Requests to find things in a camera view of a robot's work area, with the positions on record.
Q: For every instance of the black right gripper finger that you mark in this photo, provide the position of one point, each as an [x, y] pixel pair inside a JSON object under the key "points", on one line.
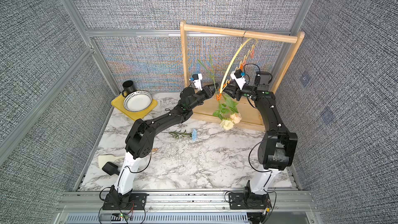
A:
{"points": [[230, 92], [227, 82]]}

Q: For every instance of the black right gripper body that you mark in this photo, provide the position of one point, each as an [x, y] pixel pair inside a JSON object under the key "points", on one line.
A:
{"points": [[247, 92]]}

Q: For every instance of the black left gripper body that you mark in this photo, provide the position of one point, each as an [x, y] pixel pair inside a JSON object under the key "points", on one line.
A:
{"points": [[202, 96]]}

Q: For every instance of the orange end clothes peg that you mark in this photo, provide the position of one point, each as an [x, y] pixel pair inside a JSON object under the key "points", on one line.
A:
{"points": [[218, 97]]}

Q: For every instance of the cream white rose stem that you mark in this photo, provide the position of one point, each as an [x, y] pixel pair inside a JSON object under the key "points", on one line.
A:
{"points": [[227, 112]]}

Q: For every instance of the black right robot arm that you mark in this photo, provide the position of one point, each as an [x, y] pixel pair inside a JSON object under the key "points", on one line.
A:
{"points": [[277, 148]]}

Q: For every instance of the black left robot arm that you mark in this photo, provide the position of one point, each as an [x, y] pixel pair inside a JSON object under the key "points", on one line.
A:
{"points": [[139, 141]]}

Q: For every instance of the wooden clothes rack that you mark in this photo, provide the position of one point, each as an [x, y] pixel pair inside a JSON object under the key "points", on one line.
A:
{"points": [[251, 119]]}

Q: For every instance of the salmon pink clothes peg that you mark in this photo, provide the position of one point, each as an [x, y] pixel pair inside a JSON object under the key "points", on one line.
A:
{"points": [[252, 54]]}

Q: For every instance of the blue carnation stem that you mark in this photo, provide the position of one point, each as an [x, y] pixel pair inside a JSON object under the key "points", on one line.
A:
{"points": [[193, 134]]}

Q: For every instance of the white striped rim bowl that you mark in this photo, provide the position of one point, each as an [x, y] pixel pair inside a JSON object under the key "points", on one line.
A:
{"points": [[137, 101]]}

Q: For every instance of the black mug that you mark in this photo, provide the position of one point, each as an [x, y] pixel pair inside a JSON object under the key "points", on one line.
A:
{"points": [[128, 88]]}

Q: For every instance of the yellow tray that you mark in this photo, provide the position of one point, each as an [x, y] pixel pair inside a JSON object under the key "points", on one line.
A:
{"points": [[118, 104]]}

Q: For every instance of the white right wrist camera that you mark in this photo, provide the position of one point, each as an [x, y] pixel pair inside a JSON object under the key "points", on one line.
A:
{"points": [[239, 77]]}

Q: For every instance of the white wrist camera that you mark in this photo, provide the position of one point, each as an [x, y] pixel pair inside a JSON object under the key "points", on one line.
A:
{"points": [[239, 77], [197, 81]]}

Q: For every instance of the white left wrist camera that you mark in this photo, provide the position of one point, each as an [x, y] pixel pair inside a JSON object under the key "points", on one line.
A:
{"points": [[197, 81]]}

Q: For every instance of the black handle scraper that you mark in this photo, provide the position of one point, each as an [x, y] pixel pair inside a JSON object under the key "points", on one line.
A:
{"points": [[107, 164]]}

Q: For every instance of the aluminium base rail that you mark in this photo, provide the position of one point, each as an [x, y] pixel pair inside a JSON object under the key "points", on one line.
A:
{"points": [[199, 206]]}

